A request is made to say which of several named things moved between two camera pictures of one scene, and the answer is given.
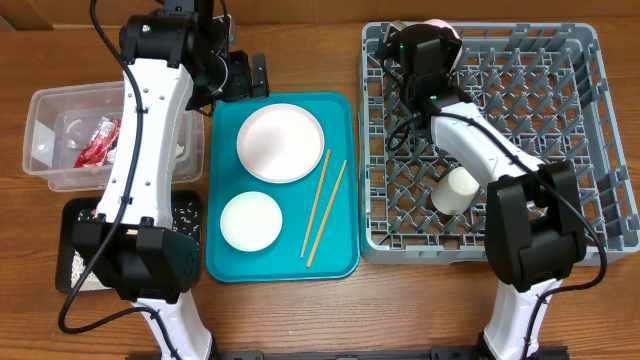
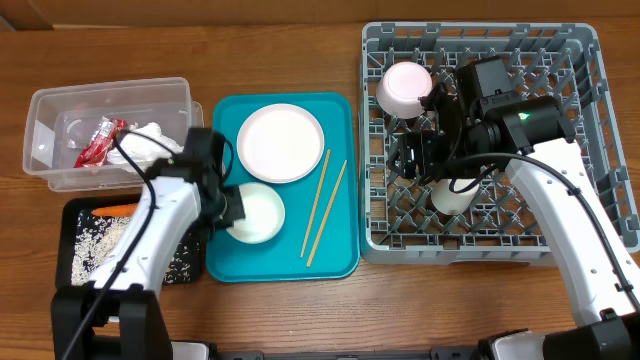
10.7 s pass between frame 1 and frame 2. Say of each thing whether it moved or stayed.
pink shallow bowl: moved
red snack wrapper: stayed
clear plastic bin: stayed
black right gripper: moved
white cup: stayed
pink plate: stayed
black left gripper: moved
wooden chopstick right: stayed
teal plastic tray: stayed
